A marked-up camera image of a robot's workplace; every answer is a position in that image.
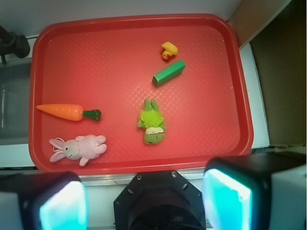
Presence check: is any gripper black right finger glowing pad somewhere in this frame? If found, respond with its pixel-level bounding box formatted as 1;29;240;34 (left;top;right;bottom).
202;152;307;230

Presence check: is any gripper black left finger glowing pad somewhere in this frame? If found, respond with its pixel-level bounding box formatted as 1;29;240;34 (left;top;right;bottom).
0;172;88;230

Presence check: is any orange toy carrot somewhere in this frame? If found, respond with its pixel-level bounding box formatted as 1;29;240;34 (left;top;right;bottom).
36;103;101;121

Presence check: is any pink plush bunny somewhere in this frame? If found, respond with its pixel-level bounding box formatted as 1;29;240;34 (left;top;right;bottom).
49;135;107;167

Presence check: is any red plastic tray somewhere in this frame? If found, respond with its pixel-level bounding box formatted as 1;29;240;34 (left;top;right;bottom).
29;14;253;175

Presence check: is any green plush toy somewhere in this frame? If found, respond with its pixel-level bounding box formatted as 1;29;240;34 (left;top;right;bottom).
137;98;166;145

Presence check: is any green rectangular block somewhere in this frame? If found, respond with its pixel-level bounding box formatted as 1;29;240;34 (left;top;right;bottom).
152;60;186;87

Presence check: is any black clamp knob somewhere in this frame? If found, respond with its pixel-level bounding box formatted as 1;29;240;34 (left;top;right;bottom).
0;26;31;65

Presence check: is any yellow rubber duck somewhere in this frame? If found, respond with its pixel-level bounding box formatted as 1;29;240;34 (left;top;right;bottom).
161;41;178;60

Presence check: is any black octagonal mount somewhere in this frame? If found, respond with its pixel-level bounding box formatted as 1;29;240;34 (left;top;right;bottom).
114;171;206;230

